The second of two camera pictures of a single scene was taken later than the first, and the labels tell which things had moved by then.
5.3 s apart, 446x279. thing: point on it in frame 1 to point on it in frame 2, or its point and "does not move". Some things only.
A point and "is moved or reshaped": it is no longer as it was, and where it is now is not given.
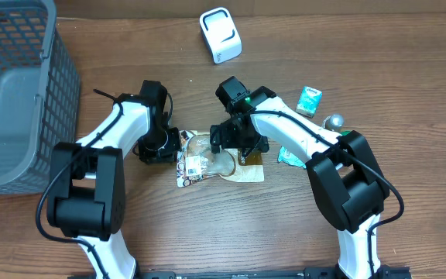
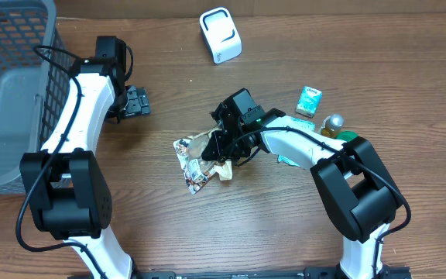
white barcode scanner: [220, 34] does not move
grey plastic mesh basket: [27, 94] does not move
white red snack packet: [192, 158] is moved or reshaped
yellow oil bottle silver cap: [334, 122] does not move
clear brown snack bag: [228, 163] is moved or reshaped
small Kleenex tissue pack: [308, 101] does not move
